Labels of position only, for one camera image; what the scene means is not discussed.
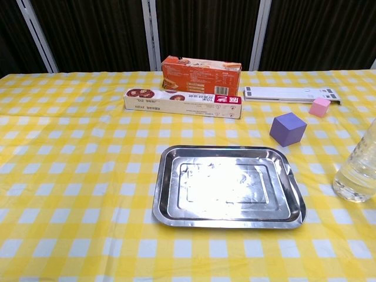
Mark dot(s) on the transparent plastic bottle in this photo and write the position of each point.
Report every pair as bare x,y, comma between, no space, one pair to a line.
357,173

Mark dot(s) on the stainless steel rectangular tray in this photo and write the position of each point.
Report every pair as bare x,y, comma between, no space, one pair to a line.
229,188

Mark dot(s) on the long white baking paper box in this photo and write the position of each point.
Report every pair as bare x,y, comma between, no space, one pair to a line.
182,102

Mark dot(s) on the orange snack box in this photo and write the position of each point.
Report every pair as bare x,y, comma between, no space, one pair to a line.
199,77

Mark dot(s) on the purple foam cube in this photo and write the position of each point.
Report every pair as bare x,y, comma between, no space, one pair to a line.
286,130

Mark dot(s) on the white flat rectangular box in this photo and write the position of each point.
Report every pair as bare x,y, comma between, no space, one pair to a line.
282,94

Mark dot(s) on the yellow white checkered tablecloth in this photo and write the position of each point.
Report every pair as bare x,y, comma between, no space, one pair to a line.
88,176

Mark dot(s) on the pink foam cube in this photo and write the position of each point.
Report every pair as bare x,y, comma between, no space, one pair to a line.
319,107

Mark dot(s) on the white aluminium frame post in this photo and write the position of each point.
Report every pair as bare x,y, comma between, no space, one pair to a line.
151,35
374,64
38,35
261,35

